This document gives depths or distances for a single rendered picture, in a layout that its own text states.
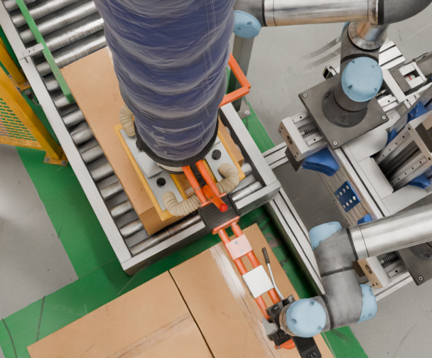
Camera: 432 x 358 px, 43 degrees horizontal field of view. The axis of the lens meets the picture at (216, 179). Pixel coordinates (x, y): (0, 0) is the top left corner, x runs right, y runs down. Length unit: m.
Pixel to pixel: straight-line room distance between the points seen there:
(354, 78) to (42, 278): 1.80
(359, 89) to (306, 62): 1.47
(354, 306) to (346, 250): 0.12
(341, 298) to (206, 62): 0.57
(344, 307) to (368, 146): 0.86
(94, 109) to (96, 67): 0.16
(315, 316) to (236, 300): 1.02
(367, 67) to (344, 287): 0.73
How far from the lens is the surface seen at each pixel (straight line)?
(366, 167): 1.92
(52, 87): 2.46
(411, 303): 2.90
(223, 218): 1.51
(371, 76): 1.68
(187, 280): 2.16
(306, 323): 1.16
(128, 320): 2.17
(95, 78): 1.98
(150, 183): 1.66
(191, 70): 0.96
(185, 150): 1.37
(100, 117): 1.91
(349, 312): 1.20
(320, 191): 2.64
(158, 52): 0.88
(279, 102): 2.98
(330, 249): 1.20
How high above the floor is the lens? 2.70
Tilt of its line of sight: 74 degrees down
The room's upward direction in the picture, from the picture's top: 7 degrees clockwise
